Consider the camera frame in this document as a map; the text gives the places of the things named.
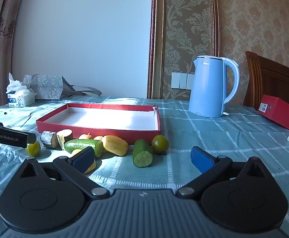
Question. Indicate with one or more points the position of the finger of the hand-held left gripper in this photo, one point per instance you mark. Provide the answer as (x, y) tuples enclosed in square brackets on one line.
[(32, 138)]

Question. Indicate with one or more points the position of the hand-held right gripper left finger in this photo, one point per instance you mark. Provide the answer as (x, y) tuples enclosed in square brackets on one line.
[(84, 159)]

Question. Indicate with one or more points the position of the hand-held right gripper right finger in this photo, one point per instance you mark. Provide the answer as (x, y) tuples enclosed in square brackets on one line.
[(201, 160)]

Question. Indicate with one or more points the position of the round yellow potato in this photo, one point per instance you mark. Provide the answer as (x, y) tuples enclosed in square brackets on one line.
[(91, 166)]

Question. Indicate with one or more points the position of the green tomato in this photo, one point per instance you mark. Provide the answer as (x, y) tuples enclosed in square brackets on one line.
[(33, 149), (160, 143)]

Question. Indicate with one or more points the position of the green cucumber piece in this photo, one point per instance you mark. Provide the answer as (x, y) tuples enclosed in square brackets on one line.
[(142, 153), (82, 145)]

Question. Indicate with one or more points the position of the dark eggplant piece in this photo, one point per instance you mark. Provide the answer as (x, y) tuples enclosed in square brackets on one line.
[(48, 138)]

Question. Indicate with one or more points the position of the yellow potato chunk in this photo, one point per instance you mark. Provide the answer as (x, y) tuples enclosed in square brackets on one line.
[(114, 145), (84, 136), (98, 138)]

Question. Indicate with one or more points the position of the shallow red cardboard tray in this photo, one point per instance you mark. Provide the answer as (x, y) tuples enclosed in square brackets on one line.
[(104, 117)]

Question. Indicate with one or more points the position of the white tissue pack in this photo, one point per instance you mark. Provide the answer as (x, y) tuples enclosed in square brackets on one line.
[(20, 99)]

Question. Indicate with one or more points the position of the grey patterned tote bag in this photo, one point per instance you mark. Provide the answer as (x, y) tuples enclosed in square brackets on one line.
[(46, 86)]

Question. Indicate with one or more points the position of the blue electric kettle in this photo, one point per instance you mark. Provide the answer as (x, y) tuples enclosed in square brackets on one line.
[(206, 89)]

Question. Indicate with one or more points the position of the red cardboard box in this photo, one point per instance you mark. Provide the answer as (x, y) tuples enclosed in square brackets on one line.
[(281, 114)]

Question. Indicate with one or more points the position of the brown wooden chair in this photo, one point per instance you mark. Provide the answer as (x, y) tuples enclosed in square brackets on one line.
[(271, 79)]

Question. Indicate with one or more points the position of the white wall switch panel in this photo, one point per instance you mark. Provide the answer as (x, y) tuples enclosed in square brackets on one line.
[(180, 80)]

